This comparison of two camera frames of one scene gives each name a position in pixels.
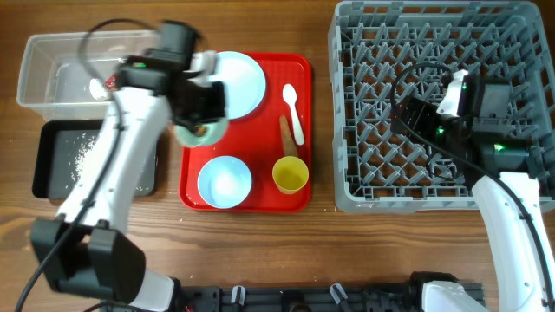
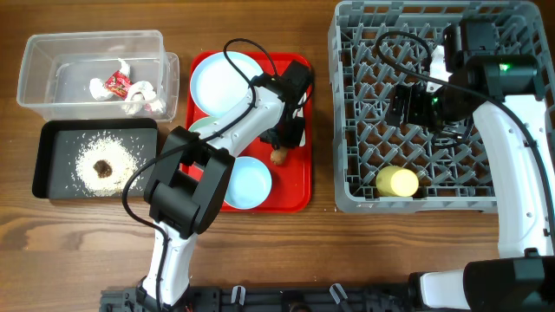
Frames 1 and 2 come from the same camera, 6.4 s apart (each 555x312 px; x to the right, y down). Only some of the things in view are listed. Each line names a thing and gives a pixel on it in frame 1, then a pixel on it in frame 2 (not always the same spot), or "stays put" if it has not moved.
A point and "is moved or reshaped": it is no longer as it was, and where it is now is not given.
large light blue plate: [244, 81] stays put
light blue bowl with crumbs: [225, 182] is moved or reshaped
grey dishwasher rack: [370, 43] stays put
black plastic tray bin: [62, 150] stays put
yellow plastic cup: [290, 174] to [396, 181]
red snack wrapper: [110, 83] stays put
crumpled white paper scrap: [97, 89] stays put
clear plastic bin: [63, 75] stays put
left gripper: [217, 111] to [292, 139]
